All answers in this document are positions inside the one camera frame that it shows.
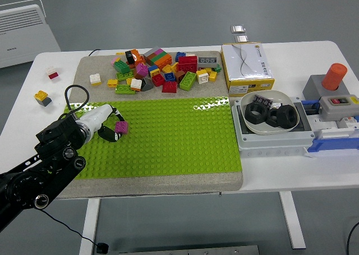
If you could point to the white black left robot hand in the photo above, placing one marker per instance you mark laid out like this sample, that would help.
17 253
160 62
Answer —
95 116

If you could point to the magenta toy brick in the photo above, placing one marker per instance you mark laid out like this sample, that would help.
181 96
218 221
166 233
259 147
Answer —
141 70
121 127

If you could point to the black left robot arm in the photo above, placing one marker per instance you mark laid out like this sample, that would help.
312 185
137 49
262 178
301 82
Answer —
28 182

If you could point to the orange flat toy brick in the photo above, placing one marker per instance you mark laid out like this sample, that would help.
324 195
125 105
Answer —
135 89

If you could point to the lime green toy brick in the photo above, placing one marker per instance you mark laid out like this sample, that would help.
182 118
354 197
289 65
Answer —
124 75

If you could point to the dark green toy brick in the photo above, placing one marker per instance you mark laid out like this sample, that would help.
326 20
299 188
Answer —
121 66

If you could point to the dark red toy brick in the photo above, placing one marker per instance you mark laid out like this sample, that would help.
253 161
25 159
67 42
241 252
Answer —
54 76

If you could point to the pink toy brick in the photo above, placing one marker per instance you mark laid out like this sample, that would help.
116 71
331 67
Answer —
115 60

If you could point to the black toy brick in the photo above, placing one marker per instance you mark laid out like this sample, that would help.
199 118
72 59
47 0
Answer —
129 57

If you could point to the blue yellow toy brick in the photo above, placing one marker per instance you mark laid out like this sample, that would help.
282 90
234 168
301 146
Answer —
154 71

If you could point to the green studded baseplate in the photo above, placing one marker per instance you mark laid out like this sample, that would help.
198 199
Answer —
168 140

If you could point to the brown toy brick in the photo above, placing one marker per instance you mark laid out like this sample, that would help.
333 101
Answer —
179 76

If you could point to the large red toy brick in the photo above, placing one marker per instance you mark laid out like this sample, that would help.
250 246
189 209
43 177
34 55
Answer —
187 64

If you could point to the white yellow toy brick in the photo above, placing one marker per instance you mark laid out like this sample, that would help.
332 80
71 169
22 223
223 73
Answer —
202 76

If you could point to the grey long toy brick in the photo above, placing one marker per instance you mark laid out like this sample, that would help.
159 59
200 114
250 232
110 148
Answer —
207 61

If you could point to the lime green flat brick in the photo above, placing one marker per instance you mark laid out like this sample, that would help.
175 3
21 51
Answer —
123 89

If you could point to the dark grey sloped brick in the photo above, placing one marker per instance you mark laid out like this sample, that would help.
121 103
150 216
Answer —
146 84

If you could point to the multicolour stacked brick block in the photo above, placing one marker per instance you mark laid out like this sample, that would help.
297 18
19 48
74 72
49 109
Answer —
157 57

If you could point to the lime green long brick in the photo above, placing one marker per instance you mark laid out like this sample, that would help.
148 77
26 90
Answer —
188 81

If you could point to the grey-brown fabric mat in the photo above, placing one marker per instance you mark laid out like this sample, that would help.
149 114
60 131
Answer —
168 186

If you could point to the white panel heater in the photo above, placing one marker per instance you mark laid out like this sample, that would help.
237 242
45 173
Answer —
25 41

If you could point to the white table leg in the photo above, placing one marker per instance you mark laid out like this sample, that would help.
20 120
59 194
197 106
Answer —
293 224
91 224

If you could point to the black plug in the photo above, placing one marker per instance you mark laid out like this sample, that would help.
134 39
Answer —
102 248

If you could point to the small dark green brick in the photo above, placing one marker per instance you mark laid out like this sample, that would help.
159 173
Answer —
217 68

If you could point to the large black hex nut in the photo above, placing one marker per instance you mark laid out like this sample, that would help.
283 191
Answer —
252 117
283 123

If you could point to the white yellow cardboard box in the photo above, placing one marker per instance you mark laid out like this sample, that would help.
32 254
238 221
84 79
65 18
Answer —
246 67

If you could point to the silver floor plate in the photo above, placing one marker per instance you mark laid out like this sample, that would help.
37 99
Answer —
238 29
241 38

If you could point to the purple circuit board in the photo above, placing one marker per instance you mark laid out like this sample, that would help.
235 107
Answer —
262 100

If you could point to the small black hex nut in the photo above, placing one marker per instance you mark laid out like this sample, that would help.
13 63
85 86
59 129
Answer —
270 121

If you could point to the grey plastic junction box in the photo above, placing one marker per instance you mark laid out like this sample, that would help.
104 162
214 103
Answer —
269 145

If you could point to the silver foil packet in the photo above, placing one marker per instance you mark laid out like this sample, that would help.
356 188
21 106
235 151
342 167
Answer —
276 105

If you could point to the pale grey bowl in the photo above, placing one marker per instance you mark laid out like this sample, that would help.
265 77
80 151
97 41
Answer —
283 97

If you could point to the blue black connector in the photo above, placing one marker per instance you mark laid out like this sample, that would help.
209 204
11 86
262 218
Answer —
311 106

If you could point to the grey block base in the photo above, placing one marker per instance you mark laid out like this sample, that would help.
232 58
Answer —
312 88

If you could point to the blue plastic holder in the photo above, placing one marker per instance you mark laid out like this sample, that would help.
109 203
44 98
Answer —
331 146

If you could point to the orange cylinder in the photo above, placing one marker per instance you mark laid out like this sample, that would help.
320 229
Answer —
333 76

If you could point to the white electrical module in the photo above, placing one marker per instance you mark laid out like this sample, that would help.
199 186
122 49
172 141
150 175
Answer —
347 123

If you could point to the grey push-button switch box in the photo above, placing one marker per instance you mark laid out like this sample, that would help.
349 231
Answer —
336 110

